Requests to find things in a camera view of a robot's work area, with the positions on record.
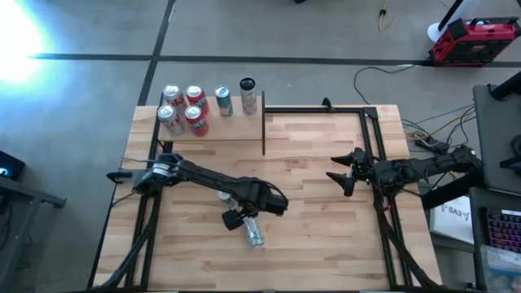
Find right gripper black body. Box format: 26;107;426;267
352;146;379;189

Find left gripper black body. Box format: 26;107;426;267
239;181;290;217

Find orange Fanta can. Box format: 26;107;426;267
186;84;210;115
184;104;210;137

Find silver Diet Coke can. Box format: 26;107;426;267
162;83;188;116
156;103;185;136

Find black power strip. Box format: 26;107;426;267
418;136;449;154

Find white printed paper sheet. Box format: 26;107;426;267
429;195;475;245

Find black knob clamp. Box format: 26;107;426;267
106;170;134;184

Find grey side desk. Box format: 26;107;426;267
471;83;521;196

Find white round stand base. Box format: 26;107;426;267
427;0;484;44

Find black laptop keyboard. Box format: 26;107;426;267
482;207;521;256

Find red black tool case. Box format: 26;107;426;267
429;16;521;68

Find clear plastic bag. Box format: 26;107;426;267
479;243;521;292

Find black box with blue light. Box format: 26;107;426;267
0;150;26;182

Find tangled power cables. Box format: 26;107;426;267
401;103;477;143

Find black aluminium table frame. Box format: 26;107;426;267
87;97;444;293

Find black floor cable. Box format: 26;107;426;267
352;64;416;106

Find yellow cable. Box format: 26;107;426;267
378;0;404;32

